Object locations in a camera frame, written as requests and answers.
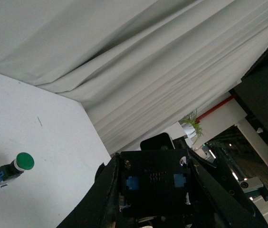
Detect metal bracket with bolt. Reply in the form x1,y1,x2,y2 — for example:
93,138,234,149
239,177,268,202

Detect red pipe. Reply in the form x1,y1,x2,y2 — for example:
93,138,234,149
195,94,238,124

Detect green potted plant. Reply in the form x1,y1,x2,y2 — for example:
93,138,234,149
179,109,203,144

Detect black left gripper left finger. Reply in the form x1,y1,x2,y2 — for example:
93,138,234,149
58,154,124,228

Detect white pleated curtain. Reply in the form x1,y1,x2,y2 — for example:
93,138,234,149
0,0,268,153

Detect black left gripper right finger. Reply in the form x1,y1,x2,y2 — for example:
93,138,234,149
186,149,268,228

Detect green push button switch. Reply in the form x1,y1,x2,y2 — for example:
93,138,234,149
0,152,35,186

